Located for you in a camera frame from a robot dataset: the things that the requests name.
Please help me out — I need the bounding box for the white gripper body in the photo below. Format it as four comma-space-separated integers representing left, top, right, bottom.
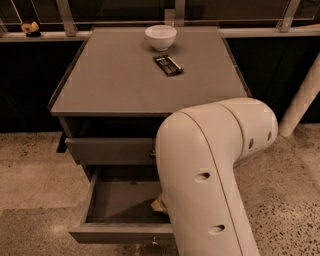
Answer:
158, 193, 168, 214

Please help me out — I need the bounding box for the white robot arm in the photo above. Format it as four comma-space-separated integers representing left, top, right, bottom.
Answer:
156, 98, 278, 256

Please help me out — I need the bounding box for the lower drawer metal knob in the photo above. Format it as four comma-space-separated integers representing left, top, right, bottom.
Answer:
151, 237, 158, 245

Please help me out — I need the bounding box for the open grey lower drawer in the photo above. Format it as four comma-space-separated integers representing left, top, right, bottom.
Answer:
69, 165, 174, 245

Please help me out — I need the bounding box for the grey drawer cabinet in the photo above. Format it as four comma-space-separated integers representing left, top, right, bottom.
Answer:
47, 25, 253, 183

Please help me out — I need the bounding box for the black snack bar packet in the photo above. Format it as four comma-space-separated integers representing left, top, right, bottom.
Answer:
153, 55, 184, 77

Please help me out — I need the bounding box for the white ceramic bowl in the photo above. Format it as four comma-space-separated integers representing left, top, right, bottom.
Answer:
145, 25, 177, 51

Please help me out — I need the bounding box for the metal window railing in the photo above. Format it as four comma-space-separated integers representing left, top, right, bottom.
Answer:
0, 0, 320, 40

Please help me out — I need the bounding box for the yellow black object on ledge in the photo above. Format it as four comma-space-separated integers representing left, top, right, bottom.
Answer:
21, 21, 41, 37

